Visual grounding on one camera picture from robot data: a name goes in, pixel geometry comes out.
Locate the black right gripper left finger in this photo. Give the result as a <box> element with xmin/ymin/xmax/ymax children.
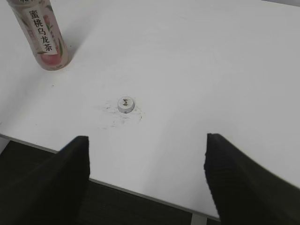
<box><xmin>0</xmin><ymin>136</ymin><xmax>90</xmax><ymax>225</ymax></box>

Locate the pink oolong tea bottle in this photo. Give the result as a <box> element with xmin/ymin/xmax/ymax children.
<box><xmin>8</xmin><ymin>0</ymin><xmax>69</xmax><ymax>70</ymax></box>

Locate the white bottle cap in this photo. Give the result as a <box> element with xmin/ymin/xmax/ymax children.
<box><xmin>118</xmin><ymin>97</ymin><xmax>135</xmax><ymax>114</ymax></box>

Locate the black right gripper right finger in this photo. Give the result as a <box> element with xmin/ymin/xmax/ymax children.
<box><xmin>204</xmin><ymin>134</ymin><xmax>300</xmax><ymax>225</ymax></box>

